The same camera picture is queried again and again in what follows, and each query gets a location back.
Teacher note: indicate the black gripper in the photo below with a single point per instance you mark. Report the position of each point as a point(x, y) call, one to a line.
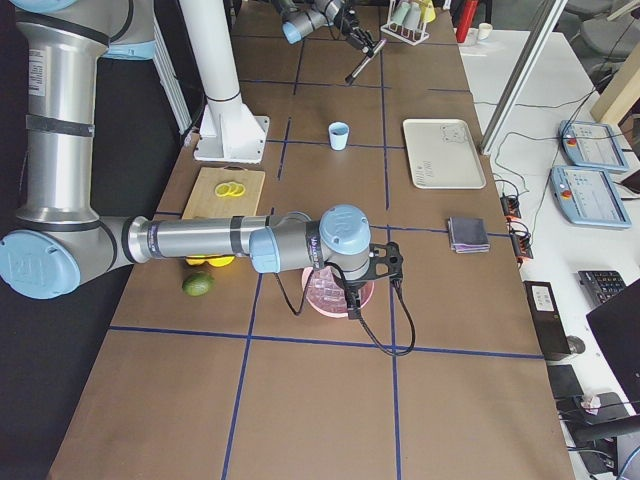
point(351, 291)
point(353, 33)

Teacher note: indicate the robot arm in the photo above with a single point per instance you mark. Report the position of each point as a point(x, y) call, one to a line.
point(63, 242)
point(300, 21)

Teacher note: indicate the clear ice cubes pile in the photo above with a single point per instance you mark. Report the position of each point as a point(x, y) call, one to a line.
point(325, 290)

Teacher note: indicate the metal cup rack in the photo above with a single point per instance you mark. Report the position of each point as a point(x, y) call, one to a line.
point(412, 38)

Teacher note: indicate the green cup on rack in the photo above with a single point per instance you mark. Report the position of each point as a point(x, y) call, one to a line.
point(399, 13)

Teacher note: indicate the grey cup on rack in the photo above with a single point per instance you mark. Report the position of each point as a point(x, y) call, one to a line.
point(412, 18)

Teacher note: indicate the yellow cup on rack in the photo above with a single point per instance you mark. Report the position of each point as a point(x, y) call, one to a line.
point(427, 9)

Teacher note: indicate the light blue plastic cup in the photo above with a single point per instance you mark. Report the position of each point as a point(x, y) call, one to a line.
point(338, 133)

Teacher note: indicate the small white paper cup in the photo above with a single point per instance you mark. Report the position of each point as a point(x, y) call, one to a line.
point(484, 31)

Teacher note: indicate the pink bowl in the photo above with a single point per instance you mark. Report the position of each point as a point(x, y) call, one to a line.
point(325, 300)

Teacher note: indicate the red cylinder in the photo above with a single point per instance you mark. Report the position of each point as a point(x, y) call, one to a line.
point(466, 17)

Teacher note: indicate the cream bear serving tray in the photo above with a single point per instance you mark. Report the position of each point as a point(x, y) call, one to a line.
point(442, 154)

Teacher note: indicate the grey folded cloth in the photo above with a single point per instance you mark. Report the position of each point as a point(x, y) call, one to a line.
point(467, 235)

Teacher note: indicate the yellow lemon lower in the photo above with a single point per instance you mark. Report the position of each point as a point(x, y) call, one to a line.
point(220, 261)

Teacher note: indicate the yellow lemon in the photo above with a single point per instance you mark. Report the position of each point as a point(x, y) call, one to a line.
point(220, 261)
point(196, 261)

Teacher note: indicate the green avocado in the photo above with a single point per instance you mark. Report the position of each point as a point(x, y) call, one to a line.
point(198, 284)

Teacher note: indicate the yellow lemon upper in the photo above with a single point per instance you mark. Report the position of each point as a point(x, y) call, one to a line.
point(196, 261)

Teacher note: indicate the lemon slices stack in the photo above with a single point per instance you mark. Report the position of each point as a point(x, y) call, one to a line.
point(230, 189)

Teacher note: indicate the bamboo cutting board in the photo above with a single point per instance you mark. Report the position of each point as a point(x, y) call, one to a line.
point(203, 203)

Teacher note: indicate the orange black power strip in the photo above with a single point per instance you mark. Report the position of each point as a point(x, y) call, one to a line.
point(519, 233)

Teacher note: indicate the black box with label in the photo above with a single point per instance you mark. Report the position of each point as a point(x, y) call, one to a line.
point(546, 319)

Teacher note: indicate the black computer mouse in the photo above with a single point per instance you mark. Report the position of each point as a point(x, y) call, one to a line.
point(576, 345)

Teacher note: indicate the far blue teach pendant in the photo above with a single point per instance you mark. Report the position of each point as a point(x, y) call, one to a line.
point(591, 144)

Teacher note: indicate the blue teach pendant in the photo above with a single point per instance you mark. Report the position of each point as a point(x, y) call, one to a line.
point(587, 196)
point(591, 144)

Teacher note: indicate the black keyboard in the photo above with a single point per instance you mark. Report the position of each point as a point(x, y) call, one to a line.
point(601, 285)

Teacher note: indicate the near blue teach pendant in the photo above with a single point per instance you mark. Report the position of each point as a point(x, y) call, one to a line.
point(587, 196)

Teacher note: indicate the black monitor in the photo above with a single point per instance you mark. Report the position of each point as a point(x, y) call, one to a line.
point(615, 327)

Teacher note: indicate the aluminium frame post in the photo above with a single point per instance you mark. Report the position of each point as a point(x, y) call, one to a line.
point(543, 25)

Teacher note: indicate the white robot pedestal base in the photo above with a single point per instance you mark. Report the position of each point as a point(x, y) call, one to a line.
point(229, 131)

